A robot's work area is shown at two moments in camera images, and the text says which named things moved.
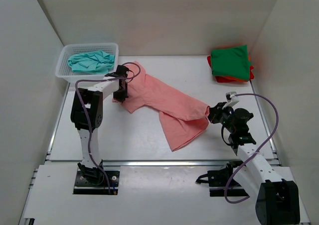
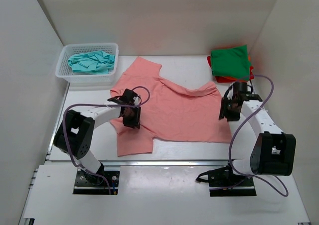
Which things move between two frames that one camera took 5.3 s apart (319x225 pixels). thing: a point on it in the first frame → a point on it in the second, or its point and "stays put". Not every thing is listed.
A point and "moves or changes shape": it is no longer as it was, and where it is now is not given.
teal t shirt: (99, 61) stays put
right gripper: (214, 112) → (224, 112)
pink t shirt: (182, 116) moves or changes shape
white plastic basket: (86, 60) stays put
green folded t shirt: (233, 62) stays put
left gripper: (121, 98) → (135, 121)
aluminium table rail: (147, 164) stays put
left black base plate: (93, 182) stays put
